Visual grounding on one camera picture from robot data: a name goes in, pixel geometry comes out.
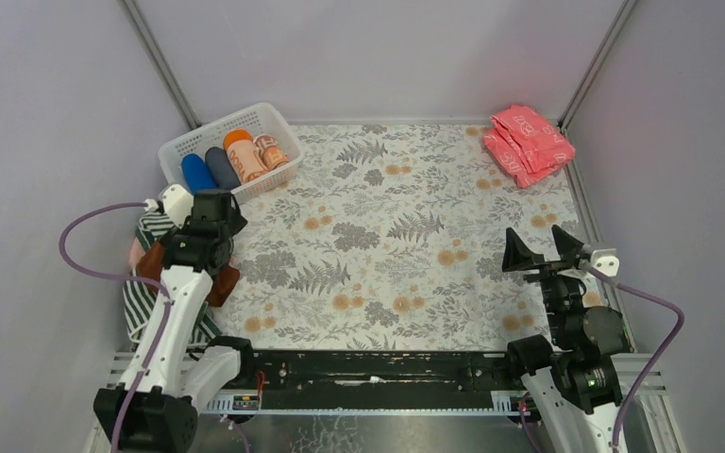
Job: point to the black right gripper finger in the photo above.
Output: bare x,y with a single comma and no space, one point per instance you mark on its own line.
517,256
568,247

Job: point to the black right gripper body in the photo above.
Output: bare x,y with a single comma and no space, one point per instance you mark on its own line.
549,270

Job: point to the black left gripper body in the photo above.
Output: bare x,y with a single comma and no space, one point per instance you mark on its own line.
226,221

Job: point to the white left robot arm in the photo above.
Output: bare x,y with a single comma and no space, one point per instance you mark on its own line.
155,406

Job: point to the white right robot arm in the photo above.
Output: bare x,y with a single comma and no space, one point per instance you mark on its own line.
570,375

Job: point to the blue rolled towel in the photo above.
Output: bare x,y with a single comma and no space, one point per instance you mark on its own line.
197,174

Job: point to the pink towel under striped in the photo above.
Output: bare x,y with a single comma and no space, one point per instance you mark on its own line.
136,253

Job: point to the grey rolled towel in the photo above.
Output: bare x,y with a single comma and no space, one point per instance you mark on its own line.
221,170

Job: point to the green white striped towel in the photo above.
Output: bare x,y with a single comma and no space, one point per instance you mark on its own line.
139,300

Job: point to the orange rolled towel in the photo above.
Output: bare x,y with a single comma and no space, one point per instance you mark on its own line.
243,155

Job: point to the pink patterned folded towel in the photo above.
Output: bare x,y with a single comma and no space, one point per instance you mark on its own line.
526,146

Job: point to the beige patterned rolled towel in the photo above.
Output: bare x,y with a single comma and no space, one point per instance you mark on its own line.
270,152

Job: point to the floral patterned table mat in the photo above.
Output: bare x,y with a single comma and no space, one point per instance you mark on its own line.
391,237

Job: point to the white plastic basket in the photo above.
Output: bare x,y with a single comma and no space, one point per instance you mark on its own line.
260,118

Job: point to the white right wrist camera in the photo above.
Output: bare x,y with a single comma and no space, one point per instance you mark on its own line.
602,258

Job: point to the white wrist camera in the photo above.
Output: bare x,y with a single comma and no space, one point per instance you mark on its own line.
175,202
602,258

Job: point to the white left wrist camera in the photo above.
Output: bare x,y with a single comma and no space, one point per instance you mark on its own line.
175,202

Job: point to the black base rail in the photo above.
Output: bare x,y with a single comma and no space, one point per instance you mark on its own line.
366,380

